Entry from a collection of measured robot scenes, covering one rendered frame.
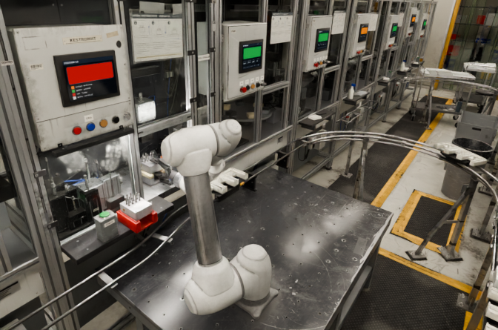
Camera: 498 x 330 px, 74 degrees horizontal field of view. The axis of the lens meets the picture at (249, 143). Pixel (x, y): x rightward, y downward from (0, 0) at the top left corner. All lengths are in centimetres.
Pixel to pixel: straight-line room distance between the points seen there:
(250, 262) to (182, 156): 54
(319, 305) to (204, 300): 56
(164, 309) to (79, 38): 119
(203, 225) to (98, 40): 86
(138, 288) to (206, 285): 47
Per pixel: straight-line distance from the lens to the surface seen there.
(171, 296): 172
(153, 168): 204
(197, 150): 124
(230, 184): 214
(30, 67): 144
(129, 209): 170
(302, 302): 170
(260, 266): 148
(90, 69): 151
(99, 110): 159
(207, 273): 139
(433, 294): 298
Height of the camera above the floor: 195
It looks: 24 degrees down
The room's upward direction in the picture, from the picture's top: 2 degrees clockwise
